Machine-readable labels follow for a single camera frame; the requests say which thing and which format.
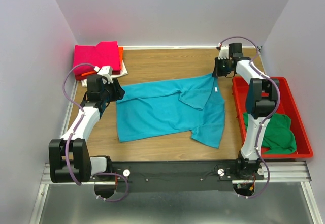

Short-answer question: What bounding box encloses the red plastic bin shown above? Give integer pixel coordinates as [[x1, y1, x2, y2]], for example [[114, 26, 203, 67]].
[[232, 76, 313, 159]]

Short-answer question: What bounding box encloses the teal t shirt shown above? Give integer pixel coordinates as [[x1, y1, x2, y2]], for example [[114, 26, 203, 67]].
[[116, 74, 225, 148]]

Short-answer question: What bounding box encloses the orange folded t shirt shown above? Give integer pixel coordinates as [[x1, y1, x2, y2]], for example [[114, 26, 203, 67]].
[[81, 46, 124, 77]]

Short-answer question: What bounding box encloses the aluminium frame rail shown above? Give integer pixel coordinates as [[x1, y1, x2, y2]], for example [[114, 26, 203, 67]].
[[30, 79, 312, 223]]

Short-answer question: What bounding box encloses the pink folded t shirt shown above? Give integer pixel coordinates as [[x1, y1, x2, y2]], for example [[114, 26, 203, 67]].
[[73, 41, 121, 74]]

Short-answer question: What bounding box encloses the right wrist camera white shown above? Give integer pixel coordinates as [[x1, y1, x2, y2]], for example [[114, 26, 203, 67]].
[[216, 43, 229, 60]]

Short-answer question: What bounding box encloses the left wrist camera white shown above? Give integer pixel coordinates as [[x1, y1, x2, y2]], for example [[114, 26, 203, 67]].
[[94, 66, 113, 84]]

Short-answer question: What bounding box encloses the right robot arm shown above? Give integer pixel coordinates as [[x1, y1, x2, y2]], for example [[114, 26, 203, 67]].
[[212, 43, 280, 179]]

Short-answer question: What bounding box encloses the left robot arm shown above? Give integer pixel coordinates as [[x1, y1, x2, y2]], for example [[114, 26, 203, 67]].
[[49, 74, 125, 185]]

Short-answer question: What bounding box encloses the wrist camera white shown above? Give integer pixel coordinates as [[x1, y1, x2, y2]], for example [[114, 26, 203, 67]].
[[94, 66, 113, 84], [216, 43, 229, 60]]

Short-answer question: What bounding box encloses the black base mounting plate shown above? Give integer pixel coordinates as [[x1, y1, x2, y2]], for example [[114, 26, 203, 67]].
[[90, 160, 264, 201]]

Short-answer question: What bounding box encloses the white folded t shirt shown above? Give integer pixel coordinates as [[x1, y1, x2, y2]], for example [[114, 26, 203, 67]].
[[81, 60, 128, 88]]

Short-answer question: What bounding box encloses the green t shirt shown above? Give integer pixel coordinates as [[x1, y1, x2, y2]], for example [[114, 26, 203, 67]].
[[241, 113, 297, 156]]

